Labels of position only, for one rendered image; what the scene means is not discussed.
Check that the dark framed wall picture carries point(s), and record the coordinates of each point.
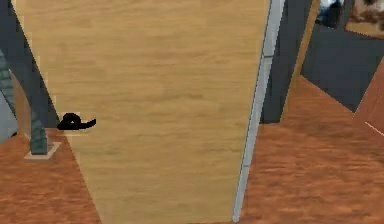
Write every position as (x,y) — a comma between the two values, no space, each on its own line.
(330,12)

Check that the brown framed wall picture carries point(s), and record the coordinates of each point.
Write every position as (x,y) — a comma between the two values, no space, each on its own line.
(366,16)

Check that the grey-green arched floor lamp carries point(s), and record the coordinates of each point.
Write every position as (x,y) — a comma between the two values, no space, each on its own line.
(37,133)

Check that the light wooden room door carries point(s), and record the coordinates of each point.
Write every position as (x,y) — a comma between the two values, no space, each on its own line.
(160,100)

